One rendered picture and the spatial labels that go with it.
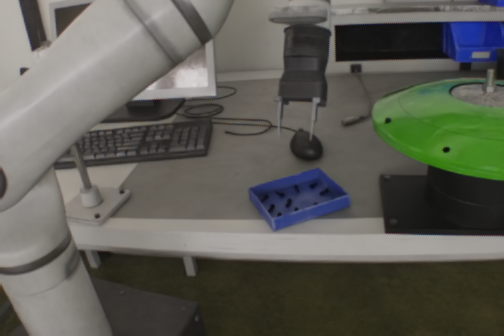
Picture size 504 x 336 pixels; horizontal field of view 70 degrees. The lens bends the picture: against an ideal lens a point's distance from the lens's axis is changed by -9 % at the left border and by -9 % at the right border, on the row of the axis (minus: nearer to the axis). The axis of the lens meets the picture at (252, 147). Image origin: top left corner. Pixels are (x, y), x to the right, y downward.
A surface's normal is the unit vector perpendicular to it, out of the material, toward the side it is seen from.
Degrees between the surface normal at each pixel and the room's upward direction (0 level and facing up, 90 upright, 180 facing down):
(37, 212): 35
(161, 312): 0
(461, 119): 14
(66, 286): 90
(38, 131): 91
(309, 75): 59
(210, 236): 90
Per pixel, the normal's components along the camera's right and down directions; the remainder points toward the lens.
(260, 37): -0.16, 0.44
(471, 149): -0.33, -0.66
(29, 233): 0.08, -0.76
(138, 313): -0.10, -0.90
